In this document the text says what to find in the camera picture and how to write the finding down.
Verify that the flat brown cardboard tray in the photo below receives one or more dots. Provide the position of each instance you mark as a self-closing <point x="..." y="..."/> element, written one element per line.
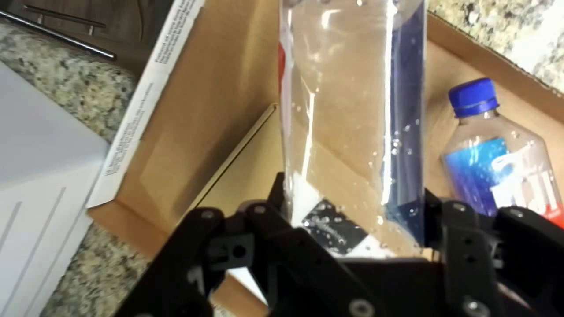
<point x="223" y="105"/>

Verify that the clear Fiji water bottle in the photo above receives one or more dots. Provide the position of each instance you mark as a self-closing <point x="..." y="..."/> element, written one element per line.
<point x="500" y="158"/>

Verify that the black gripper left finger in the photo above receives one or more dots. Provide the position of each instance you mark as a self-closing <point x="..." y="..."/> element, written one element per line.
<point x="248" y="269"/>

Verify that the clear plastic bag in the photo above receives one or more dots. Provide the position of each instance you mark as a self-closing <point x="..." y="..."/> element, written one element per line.
<point x="346" y="116"/>

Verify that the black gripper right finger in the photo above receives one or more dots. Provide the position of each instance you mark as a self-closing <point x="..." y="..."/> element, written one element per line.
<point x="500" y="264"/>

